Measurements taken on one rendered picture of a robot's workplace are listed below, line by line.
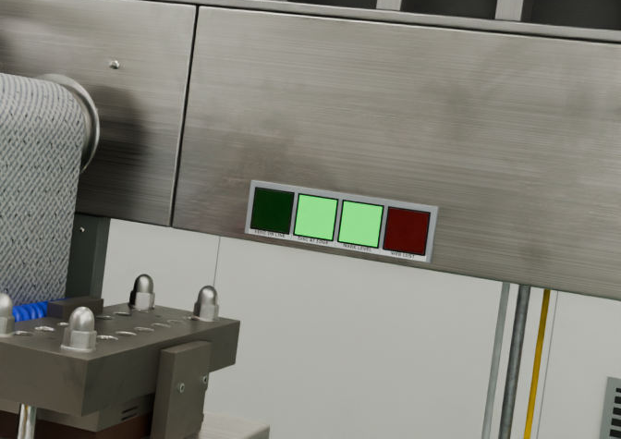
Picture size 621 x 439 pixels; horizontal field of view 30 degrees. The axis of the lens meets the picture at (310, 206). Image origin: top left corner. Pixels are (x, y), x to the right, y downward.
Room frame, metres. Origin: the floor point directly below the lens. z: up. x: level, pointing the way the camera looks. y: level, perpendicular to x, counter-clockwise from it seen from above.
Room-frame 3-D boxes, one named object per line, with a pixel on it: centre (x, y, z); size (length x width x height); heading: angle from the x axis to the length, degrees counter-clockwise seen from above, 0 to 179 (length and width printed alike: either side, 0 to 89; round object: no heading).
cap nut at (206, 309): (1.52, 0.12, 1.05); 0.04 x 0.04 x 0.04
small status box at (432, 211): (1.46, -0.04, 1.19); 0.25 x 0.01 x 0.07; 71
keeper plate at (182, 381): (1.36, 0.12, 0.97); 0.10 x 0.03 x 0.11; 161
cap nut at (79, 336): (1.21, 0.22, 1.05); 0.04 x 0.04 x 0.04
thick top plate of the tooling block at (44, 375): (1.38, 0.21, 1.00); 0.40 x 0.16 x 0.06; 161
